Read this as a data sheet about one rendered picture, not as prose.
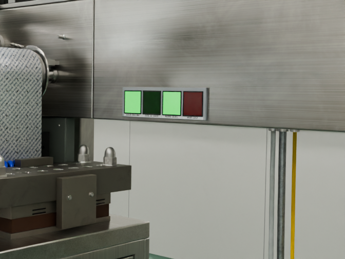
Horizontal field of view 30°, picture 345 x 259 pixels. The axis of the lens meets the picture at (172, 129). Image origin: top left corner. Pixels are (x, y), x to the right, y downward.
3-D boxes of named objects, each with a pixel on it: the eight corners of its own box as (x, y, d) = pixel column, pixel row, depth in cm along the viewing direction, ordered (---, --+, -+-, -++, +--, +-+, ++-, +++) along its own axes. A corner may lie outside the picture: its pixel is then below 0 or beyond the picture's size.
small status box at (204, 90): (121, 116, 153) (121, 87, 153) (123, 116, 154) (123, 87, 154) (205, 120, 137) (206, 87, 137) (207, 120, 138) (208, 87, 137)
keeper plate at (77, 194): (56, 227, 140) (56, 177, 140) (90, 221, 148) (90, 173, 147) (63, 229, 139) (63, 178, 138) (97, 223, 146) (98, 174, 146)
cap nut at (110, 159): (99, 165, 157) (99, 146, 156) (110, 164, 159) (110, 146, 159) (109, 166, 154) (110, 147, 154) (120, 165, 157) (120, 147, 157)
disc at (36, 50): (11, 102, 170) (12, 45, 169) (13, 102, 170) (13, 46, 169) (47, 104, 160) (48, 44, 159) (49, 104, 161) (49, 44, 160)
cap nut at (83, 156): (73, 162, 163) (73, 144, 162) (83, 161, 165) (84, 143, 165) (82, 163, 160) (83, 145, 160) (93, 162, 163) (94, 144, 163)
